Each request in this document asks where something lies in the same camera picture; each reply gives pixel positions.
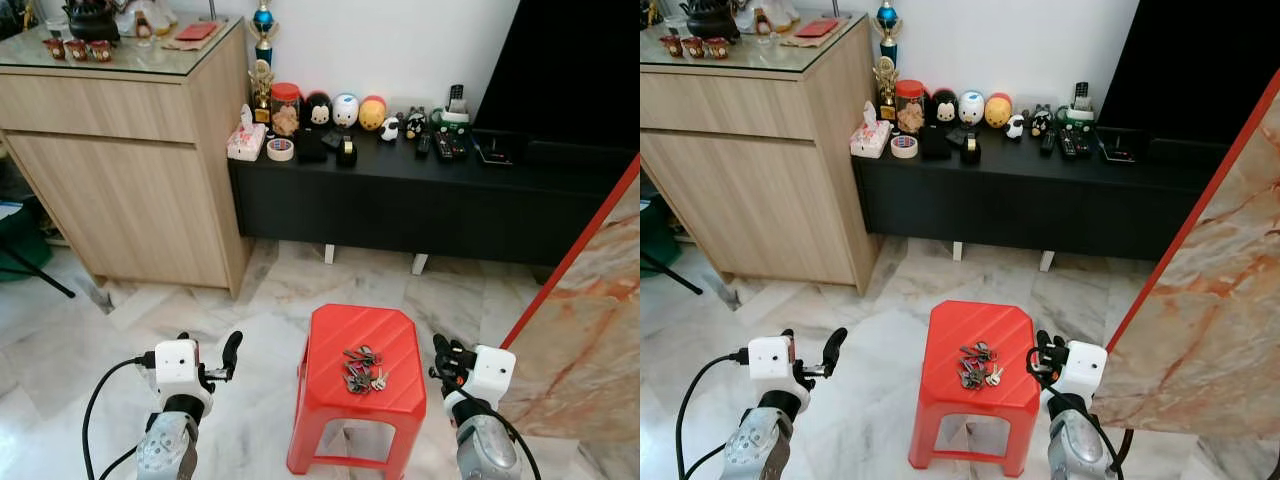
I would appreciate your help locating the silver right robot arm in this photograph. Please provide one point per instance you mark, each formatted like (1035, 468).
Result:
(1080, 445)
(485, 445)

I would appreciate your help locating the red plastic stool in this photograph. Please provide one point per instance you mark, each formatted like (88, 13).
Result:
(360, 330)
(975, 325)

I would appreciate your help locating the black stand leg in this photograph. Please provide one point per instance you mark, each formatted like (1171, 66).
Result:
(680, 280)
(45, 278)

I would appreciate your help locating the marble table with red edge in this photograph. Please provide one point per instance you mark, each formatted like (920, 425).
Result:
(590, 320)
(1200, 300)

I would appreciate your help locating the black low tv console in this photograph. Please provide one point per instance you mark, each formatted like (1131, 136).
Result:
(400, 200)
(1020, 200)

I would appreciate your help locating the green bag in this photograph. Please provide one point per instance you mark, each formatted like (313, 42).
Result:
(22, 245)
(658, 235)

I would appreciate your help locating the light wooden cabinet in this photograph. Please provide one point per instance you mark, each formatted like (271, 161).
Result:
(120, 170)
(750, 170)

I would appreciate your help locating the wide black remote control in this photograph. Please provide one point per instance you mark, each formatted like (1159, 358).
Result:
(1075, 145)
(450, 147)

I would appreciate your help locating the black desk tray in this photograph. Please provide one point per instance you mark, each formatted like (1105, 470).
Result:
(493, 150)
(1118, 148)

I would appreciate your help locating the white tape roll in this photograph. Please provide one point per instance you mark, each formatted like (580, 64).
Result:
(280, 150)
(904, 147)

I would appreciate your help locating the pink tissue pack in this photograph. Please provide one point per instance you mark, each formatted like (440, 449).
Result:
(246, 140)
(870, 138)

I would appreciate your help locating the black tape dispenser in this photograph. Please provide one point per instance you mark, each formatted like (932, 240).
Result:
(346, 152)
(971, 150)

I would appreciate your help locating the black wallet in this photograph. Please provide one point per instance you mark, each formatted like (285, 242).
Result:
(311, 148)
(935, 145)

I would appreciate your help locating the small panda figurine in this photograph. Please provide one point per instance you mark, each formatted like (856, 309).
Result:
(1015, 126)
(390, 128)

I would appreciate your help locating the yellow bear head toy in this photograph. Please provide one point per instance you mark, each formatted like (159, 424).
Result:
(372, 115)
(998, 112)

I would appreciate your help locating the red lid snack jar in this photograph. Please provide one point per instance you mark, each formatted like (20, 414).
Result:
(286, 112)
(910, 110)

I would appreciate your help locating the white and blue head toy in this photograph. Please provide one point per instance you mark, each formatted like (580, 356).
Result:
(346, 110)
(970, 108)

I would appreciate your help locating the black mouse head toy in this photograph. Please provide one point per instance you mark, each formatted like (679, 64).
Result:
(318, 110)
(941, 107)

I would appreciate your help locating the small gold trophy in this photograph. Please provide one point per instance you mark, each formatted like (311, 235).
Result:
(262, 90)
(885, 88)

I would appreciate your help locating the small red cup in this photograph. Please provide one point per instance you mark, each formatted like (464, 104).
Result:
(718, 49)
(54, 48)
(77, 50)
(695, 48)
(100, 52)
(673, 46)

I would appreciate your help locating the black television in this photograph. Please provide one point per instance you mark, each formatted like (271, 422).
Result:
(560, 60)
(1190, 60)

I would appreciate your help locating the red packet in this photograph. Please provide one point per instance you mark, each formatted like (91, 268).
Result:
(197, 31)
(818, 28)

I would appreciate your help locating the black incense pot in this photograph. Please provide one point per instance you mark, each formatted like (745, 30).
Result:
(92, 22)
(713, 20)

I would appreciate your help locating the blue globe trophy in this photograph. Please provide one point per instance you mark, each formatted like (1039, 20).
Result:
(887, 18)
(264, 20)

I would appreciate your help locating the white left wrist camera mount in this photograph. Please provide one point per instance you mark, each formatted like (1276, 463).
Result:
(770, 362)
(176, 365)

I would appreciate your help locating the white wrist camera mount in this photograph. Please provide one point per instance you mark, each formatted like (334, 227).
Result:
(770, 362)
(176, 365)
(1084, 368)
(492, 372)

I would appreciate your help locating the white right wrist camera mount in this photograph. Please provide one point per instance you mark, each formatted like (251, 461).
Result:
(1084, 368)
(492, 372)

